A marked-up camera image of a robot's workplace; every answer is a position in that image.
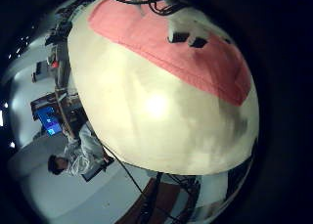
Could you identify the black laptop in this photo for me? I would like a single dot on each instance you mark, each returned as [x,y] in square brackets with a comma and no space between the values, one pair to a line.
[96,172]

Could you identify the seated person in light jacket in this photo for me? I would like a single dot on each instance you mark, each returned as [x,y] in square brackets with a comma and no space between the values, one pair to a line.
[84,149]

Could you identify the black table leg frame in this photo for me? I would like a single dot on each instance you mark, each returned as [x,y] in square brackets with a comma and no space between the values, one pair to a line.
[159,194]

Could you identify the blue computer monitor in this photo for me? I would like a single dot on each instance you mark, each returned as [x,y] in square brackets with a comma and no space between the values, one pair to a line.
[49,121]

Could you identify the orange button-up shirt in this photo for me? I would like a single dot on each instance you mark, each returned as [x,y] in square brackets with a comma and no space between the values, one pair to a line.
[146,38]

